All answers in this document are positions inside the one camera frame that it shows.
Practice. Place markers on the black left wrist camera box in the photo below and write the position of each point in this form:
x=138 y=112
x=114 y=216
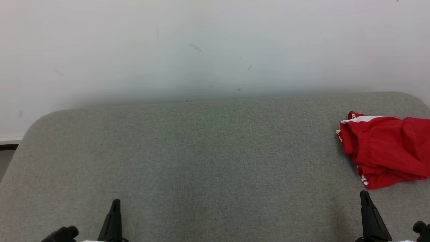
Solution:
x=63 y=234

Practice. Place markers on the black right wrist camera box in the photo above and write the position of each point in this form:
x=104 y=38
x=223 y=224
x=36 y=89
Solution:
x=422 y=230

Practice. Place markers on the red Bulls 23 jersey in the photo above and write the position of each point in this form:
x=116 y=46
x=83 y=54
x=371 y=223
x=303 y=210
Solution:
x=369 y=151

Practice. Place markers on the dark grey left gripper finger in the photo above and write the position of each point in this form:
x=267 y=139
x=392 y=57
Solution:
x=112 y=228

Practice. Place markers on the white wall baseboard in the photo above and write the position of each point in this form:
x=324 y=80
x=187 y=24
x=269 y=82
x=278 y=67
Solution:
x=10 y=139

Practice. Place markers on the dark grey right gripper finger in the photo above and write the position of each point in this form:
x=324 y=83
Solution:
x=374 y=228

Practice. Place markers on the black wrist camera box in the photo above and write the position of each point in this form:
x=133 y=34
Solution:
x=63 y=234
x=422 y=230

